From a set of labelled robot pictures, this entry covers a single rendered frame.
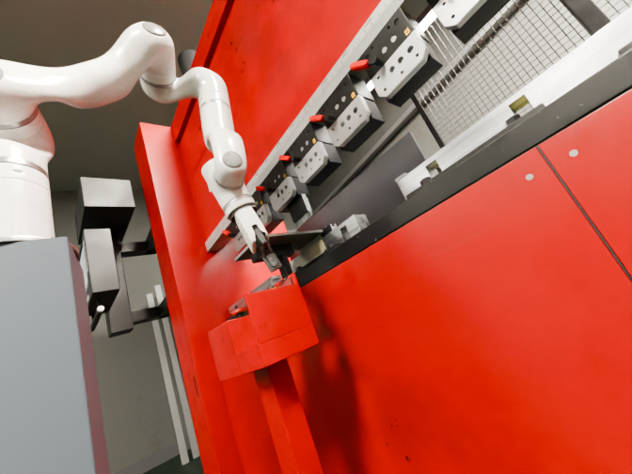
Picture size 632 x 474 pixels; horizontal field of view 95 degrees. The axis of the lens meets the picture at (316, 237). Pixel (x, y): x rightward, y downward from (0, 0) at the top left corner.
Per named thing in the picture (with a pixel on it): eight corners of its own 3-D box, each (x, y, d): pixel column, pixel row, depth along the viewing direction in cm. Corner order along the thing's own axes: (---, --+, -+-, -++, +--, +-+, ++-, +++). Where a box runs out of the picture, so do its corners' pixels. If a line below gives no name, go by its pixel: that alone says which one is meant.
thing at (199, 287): (215, 529, 140) (133, 147, 205) (337, 434, 197) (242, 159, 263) (235, 544, 123) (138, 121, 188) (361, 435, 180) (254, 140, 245)
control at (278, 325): (219, 382, 68) (200, 308, 74) (272, 359, 80) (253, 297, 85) (265, 367, 56) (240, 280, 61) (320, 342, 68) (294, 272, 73)
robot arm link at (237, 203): (225, 217, 80) (229, 226, 80) (221, 204, 72) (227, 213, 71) (252, 204, 83) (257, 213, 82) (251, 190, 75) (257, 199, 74)
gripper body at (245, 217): (229, 224, 80) (249, 258, 78) (226, 209, 71) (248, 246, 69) (254, 212, 83) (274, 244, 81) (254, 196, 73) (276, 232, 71)
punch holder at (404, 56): (382, 102, 78) (357, 57, 82) (399, 108, 83) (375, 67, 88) (429, 52, 68) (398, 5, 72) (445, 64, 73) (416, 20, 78)
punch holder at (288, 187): (275, 213, 119) (262, 180, 123) (291, 213, 125) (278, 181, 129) (293, 193, 109) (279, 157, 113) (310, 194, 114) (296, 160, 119)
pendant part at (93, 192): (90, 342, 175) (74, 219, 199) (137, 330, 193) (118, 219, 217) (100, 321, 142) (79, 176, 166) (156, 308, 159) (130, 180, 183)
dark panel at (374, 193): (305, 299, 195) (283, 241, 208) (307, 298, 197) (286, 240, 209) (457, 216, 118) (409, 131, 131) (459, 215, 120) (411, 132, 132)
